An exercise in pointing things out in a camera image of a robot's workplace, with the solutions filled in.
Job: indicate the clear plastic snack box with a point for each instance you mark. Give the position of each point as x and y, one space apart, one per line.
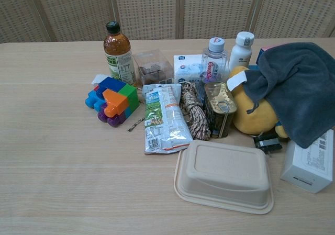
153 66

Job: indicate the white green snack pouch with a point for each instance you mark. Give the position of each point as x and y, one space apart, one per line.
163 117

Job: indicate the brown tea bottle green label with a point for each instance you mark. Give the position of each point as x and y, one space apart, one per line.
119 58

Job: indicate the gold rectangular food tin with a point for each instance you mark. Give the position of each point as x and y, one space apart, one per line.
219 109

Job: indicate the clear water bottle white cap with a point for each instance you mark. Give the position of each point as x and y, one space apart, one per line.
214 62

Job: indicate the white blue tissue pack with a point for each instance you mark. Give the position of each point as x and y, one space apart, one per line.
186 70

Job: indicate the yellow plush toy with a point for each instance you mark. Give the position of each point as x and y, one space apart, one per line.
251 114

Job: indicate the woven folding screen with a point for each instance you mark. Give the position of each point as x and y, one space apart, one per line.
167 10

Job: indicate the beige lidded food container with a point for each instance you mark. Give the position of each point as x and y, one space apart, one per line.
223 176

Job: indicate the dark grey towel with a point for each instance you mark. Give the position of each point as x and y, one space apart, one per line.
298 88

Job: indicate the white pill bottle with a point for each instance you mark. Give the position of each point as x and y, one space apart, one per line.
241 53

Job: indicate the white cardboard box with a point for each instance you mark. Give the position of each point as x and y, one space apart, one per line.
308 164

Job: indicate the colourful plastic building block toy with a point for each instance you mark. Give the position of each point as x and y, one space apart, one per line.
115 101

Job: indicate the black binder clip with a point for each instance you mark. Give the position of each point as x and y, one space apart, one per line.
268 143

